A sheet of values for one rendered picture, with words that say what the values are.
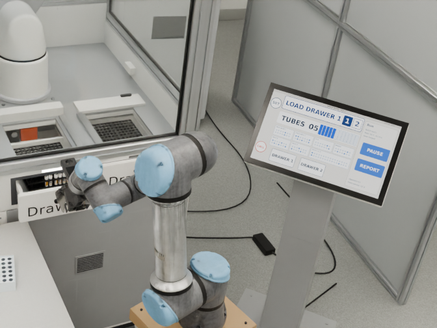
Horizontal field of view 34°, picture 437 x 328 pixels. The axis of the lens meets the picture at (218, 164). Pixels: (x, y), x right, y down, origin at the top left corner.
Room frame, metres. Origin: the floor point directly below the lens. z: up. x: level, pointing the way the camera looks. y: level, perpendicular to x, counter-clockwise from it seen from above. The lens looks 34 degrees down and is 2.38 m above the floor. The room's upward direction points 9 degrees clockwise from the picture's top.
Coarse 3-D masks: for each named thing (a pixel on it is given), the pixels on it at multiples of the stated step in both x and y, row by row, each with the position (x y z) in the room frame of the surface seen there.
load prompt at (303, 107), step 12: (288, 96) 2.33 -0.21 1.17; (288, 108) 2.30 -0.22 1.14; (300, 108) 2.30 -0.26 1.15; (312, 108) 2.29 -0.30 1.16; (324, 108) 2.29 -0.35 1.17; (324, 120) 2.26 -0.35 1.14; (336, 120) 2.26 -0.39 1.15; (348, 120) 2.25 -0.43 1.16; (360, 120) 2.25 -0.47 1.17; (360, 132) 2.22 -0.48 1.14
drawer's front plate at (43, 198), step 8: (32, 192) 1.85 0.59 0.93; (40, 192) 1.85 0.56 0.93; (48, 192) 1.87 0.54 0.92; (24, 200) 1.82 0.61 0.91; (32, 200) 1.84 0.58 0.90; (40, 200) 1.85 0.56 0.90; (48, 200) 1.87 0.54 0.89; (24, 208) 1.82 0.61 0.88; (32, 208) 1.84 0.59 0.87; (48, 208) 1.87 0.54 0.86; (56, 208) 1.88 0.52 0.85; (64, 208) 1.90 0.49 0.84; (88, 208) 1.94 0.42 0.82; (24, 216) 1.82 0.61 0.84; (32, 216) 1.84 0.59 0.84; (40, 216) 1.85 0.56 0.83; (48, 216) 1.87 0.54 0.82
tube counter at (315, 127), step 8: (312, 120) 2.26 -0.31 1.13; (312, 128) 2.24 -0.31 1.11; (320, 128) 2.24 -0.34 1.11; (328, 128) 2.24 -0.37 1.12; (336, 128) 2.24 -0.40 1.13; (328, 136) 2.22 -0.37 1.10; (336, 136) 2.22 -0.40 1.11; (344, 136) 2.21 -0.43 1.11; (352, 136) 2.21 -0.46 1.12; (352, 144) 2.19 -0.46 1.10
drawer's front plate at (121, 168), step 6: (114, 162) 2.09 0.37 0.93; (120, 162) 2.10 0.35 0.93; (126, 162) 2.10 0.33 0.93; (132, 162) 2.12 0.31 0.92; (108, 168) 2.07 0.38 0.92; (114, 168) 2.08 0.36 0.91; (120, 168) 2.09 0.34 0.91; (126, 168) 2.10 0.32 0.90; (132, 168) 2.12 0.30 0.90; (108, 174) 2.07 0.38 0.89; (114, 174) 2.08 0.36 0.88; (120, 174) 2.09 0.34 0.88; (126, 174) 2.11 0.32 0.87; (132, 174) 2.12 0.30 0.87; (108, 180) 2.07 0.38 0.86; (114, 180) 2.08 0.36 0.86
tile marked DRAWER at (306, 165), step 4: (300, 160) 2.17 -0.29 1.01; (304, 160) 2.17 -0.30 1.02; (308, 160) 2.17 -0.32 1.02; (300, 164) 2.16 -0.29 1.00; (304, 164) 2.16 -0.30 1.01; (308, 164) 2.16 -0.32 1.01; (312, 164) 2.16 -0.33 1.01; (316, 164) 2.15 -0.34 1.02; (320, 164) 2.15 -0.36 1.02; (300, 168) 2.15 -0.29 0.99; (304, 168) 2.15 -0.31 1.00; (308, 168) 2.15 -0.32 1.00; (312, 168) 2.15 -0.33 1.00; (316, 168) 2.14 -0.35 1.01; (320, 168) 2.14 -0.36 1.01; (324, 168) 2.14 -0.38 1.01; (308, 172) 2.14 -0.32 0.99; (312, 172) 2.13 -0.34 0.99; (316, 172) 2.13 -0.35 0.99; (320, 172) 2.13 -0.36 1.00; (320, 176) 2.12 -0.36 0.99
